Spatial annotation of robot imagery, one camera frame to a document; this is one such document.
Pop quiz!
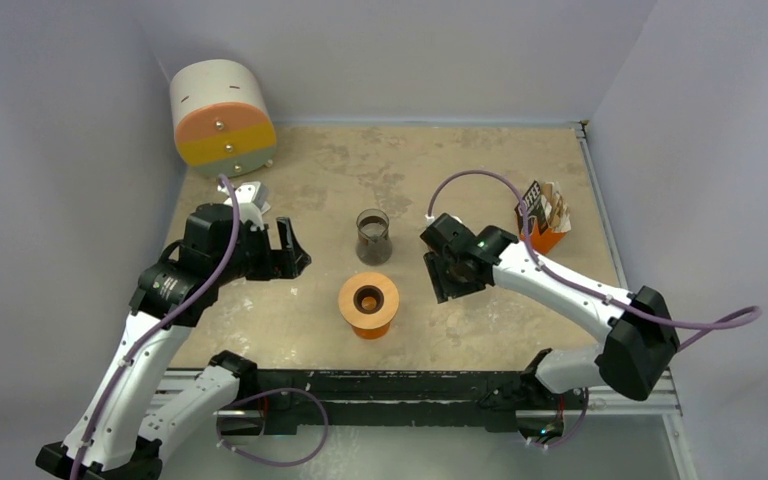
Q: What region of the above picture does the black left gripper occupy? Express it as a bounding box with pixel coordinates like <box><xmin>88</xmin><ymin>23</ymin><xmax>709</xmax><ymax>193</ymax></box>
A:
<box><xmin>212</xmin><ymin>216</ymin><xmax>308</xmax><ymax>286</ymax></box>

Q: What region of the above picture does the light wooden dripper ring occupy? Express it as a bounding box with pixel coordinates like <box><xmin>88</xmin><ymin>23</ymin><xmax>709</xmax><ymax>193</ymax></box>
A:
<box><xmin>337</xmin><ymin>271</ymin><xmax>401</xmax><ymax>330</ymax></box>

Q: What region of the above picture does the orange glass carafe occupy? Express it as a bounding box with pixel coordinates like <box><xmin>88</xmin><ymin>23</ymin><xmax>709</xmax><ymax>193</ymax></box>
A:
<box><xmin>351</xmin><ymin>323</ymin><xmax>390</xmax><ymax>340</ymax></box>

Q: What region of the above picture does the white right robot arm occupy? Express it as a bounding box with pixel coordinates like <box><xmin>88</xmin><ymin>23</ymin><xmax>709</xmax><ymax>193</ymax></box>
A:
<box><xmin>420</xmin><ymin>214</ymin><xmax>679</xmax><ymax>407</ymax></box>

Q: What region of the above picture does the orange coffee filter box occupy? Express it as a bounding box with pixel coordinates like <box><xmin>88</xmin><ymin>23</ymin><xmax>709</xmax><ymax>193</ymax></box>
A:
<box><xmin>514</xmin><ymin>180</ymin><xmax>572</xmax><ymax>255</ymax></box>

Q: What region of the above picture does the grey glass carafe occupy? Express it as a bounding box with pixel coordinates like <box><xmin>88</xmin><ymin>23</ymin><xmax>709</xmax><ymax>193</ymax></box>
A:
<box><xmin>355</xmin><ymin>208</ymin><xmax>393</xmax><ymax>266</ymax></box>

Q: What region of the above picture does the white round drawer cabinet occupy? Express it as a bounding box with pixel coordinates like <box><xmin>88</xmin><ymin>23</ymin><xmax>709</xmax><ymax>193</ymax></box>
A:
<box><xmin>169</xmin><ymin>59</ymin><xmax>277</xmax><ymax>178</ymax></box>

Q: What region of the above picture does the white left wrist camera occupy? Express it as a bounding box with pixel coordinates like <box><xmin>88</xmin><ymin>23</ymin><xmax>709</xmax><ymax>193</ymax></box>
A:
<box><xmin>217</xmin><ymin>181</ymin><xmax>271</xmax><ymax>231</ymax></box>

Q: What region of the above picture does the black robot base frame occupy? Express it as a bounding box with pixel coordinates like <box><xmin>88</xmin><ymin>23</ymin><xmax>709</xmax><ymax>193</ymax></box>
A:
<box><xmin>193</xmin><ymin>349</ymin><xmax>591</xmax><ymax>439</ymax></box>

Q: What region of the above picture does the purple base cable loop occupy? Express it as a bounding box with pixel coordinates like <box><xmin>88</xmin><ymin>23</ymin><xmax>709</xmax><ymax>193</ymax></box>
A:
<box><xmin>215</xmin><ymin>387</ymin><xmax>330</xmax><ymax>468</ymax></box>

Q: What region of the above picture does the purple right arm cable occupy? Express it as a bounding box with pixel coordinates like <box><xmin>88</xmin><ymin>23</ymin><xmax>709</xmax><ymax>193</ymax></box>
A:
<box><xmin>426</xmin><ymin>170</ymin><xmax>763</xmax><ymax>352</ymax></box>

